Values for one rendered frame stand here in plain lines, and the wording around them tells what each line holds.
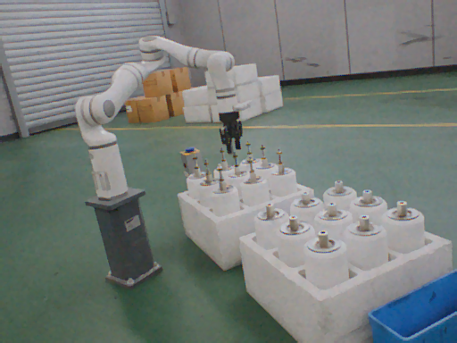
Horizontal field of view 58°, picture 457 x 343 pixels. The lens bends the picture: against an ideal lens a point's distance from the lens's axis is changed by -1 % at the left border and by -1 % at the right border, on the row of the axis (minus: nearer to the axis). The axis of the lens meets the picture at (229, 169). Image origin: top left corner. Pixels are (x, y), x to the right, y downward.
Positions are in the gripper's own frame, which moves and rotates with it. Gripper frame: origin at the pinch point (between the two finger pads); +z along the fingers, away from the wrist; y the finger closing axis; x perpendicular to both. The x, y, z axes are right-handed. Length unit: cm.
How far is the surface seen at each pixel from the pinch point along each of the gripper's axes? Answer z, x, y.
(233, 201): 13.4, 6.4, 18.5
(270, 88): 11, -105, -301
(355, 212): 11, 48, 28
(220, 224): 18.5, 4.6, 25.9
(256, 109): 28, -111, -272
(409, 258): 17, 62, 40
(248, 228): 23.0, 10.4, 18.3
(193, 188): 13.2, -16.6, 6.9
